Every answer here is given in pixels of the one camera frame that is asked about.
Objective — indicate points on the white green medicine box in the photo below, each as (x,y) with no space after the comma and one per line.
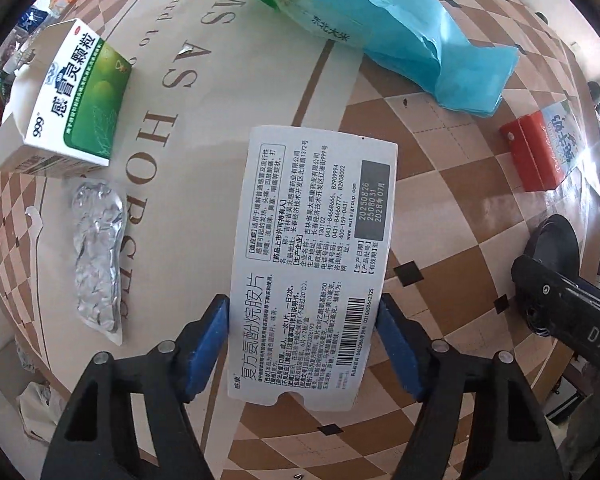
(63,110)

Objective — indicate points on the red blue milk carton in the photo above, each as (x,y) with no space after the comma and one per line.
(546,146)

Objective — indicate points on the green blue rice bag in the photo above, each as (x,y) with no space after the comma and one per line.
(417,39)

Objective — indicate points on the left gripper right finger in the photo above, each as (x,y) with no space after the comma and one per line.
(426,376)

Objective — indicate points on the white printed box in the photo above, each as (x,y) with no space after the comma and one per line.
(311,251)

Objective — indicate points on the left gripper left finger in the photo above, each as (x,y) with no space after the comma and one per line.
(178,370)

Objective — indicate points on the silver foil blister pack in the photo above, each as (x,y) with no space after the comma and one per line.
(99,220)

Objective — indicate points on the checkered brown table mat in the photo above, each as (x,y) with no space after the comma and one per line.
(205,73)

